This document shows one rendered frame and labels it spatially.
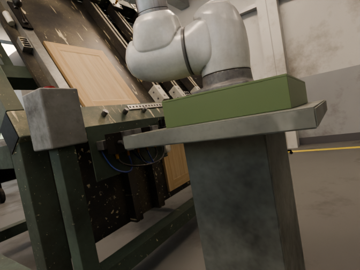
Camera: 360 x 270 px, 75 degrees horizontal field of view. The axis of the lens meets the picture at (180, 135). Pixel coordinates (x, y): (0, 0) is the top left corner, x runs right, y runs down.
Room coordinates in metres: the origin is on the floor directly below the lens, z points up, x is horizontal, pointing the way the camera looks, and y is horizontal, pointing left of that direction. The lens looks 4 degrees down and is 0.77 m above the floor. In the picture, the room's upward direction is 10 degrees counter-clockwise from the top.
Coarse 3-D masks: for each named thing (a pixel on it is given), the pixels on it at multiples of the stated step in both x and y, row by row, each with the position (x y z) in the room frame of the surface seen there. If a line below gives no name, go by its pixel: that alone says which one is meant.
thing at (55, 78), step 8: (0, 0) 1.30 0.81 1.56; (8, 0) 1.28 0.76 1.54; (8, 8) 1.26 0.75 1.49; (16, 24) 1.23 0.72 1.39; (24, 32) 1.19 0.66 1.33; (32, 32) 1.23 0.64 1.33; (32, 40) 1.18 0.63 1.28; (40, 48) 1.18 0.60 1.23; (40, 56) 1.14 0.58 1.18; (48, 56) 1.18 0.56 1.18; (40, 64) 1.15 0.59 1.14; (48, 64) 1.14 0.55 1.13; (48, 72) 1.11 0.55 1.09; (56, 72) 1.13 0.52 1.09; (56, 80) 1.10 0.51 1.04; (64, 80) 1.13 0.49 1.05
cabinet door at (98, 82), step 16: (48, 48) 1.25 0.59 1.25; (64, 48) 1.34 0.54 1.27; (80, 48) 1.43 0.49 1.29; (64, 64) 1.24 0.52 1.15; (80, 64) 1.33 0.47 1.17; (96, 64) 1.43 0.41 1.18; (80, 80) 1.24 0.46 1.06; (96, 80) 1.32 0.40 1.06; (112, 80) 1.42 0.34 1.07; (80, 96) 1.15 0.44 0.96; (96, 96) 1.23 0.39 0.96; (112, 96) 1.31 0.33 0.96; (128, 96) 1.40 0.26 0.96
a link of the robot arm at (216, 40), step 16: (224, 0) 0.72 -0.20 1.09; (208, 16) 0.69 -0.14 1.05; (224, 16) 0.68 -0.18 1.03; (240, 16) 0.71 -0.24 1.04; (192, 32) 0.71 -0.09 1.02; (208, 32) 0.69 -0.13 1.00; (224, 32) 0.68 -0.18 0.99; (240, 32) 0.69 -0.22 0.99; (192, 48) 0.71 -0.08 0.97; (208, 48) 0.69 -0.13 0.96; (224, 48) 0.68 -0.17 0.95; (240, 48) 0.69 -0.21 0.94; (192, 64) 0.73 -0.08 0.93; (208, 64) 0.71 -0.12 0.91; (224, 64) 0.69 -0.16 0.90; (240, 64) 0.69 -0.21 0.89
